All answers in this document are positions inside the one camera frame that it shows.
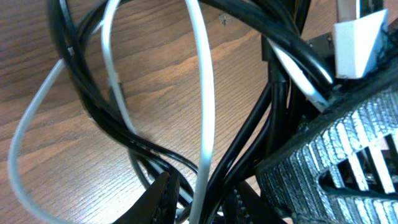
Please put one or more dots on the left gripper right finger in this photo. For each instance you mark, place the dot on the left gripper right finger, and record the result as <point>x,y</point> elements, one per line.
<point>342,169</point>

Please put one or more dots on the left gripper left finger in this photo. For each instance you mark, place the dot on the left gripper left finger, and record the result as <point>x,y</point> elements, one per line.
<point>157,204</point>

